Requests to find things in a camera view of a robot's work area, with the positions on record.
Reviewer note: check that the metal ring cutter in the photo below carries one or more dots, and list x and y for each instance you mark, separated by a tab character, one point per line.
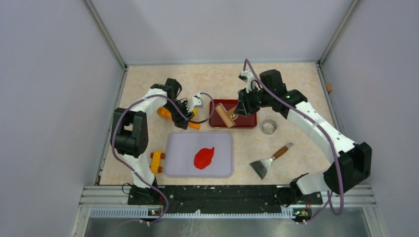
269	127

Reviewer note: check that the red dough lump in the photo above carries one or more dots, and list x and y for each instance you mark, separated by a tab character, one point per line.
203	158

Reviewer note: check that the small yellow block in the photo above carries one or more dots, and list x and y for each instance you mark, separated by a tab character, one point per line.
195	112

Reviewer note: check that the yellow toy car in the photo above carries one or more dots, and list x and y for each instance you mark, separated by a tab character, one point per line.
156	157

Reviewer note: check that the lavender plastic tray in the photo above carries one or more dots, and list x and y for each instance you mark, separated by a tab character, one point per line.
183	146

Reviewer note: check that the wooden dough roller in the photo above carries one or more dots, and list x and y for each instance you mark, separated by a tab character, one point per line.
225	115

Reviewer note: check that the metal scraper wooden handle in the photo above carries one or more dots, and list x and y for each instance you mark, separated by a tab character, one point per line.
262	166

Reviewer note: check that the orange plastic rolling pin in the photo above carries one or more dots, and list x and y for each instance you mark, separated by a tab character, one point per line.
163	112

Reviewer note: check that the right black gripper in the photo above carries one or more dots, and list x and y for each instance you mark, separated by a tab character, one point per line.
244	107

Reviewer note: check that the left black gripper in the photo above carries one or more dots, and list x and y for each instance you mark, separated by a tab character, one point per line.
182	121

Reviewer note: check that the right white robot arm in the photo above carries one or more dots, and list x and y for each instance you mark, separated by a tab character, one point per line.
350	161

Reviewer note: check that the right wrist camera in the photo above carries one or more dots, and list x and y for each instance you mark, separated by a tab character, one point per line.
248	77

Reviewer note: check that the dark red lacquer tray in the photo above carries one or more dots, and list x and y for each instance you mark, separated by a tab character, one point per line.
239	121

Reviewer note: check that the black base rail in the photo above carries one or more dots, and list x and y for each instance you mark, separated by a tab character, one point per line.
221	199

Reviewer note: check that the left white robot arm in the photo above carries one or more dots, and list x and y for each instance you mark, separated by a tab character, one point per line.
130	137

